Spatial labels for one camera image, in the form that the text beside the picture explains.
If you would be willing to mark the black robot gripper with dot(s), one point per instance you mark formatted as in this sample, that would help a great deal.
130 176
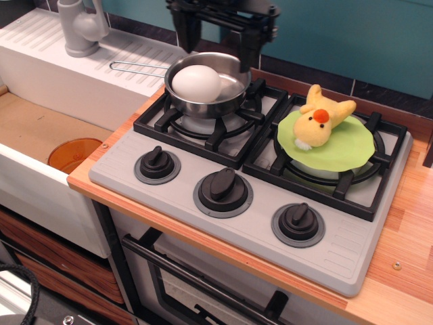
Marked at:
254 20

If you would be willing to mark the white egg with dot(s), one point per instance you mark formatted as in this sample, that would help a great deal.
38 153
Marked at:
197 83

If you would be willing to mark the yellow stuffed duck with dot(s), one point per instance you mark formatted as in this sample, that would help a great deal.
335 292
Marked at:
319 116

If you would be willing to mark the stainless steel pan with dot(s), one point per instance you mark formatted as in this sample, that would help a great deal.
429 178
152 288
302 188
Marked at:
234 83

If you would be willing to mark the black left stove knob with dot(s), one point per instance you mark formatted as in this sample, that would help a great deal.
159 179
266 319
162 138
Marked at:
157 167

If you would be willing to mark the black stove knob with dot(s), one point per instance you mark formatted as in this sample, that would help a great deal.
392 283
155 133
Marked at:
157 167
223 194
298 225

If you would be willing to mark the black middle stove knob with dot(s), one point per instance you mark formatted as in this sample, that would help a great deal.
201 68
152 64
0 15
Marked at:
223 194

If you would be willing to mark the light green plate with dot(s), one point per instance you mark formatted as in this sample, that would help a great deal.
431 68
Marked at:
350 145

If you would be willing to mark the grey toy stove top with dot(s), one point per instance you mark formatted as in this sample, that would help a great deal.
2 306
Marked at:
339 261

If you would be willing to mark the black right stove knob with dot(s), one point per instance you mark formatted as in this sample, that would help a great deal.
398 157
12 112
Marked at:
298 225

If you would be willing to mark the black left burner grate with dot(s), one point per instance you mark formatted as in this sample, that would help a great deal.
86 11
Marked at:
226 140

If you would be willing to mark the black burner grate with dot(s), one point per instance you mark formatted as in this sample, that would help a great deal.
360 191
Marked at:
358 192
226 140

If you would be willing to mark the grey toy faucet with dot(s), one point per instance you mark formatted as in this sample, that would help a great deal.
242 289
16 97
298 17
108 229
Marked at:
82 31

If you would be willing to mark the black right burner grate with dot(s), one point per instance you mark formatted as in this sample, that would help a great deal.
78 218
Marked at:
358 192

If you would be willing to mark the white toy sink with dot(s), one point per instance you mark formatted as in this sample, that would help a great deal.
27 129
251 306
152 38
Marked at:
49 97

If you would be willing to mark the toy oven door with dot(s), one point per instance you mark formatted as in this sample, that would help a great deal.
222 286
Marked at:
255 291

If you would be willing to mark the wooden drawer front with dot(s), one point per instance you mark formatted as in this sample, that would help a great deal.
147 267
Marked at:
65 268

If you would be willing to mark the black oven door handle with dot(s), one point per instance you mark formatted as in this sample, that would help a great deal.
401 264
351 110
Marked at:
189 276

